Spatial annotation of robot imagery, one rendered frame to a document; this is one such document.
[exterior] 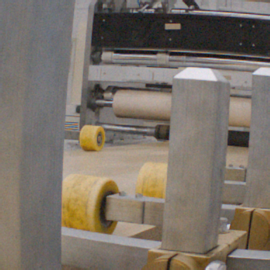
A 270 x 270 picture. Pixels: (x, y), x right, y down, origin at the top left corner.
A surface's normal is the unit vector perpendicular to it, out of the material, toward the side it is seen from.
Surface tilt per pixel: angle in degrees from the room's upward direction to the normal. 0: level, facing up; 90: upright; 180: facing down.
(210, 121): 90
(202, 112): 90
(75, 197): 64
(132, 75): 90
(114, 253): 90
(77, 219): 109
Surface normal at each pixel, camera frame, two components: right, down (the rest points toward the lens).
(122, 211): -0.40, 0.03
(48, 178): 0.91, 0.07
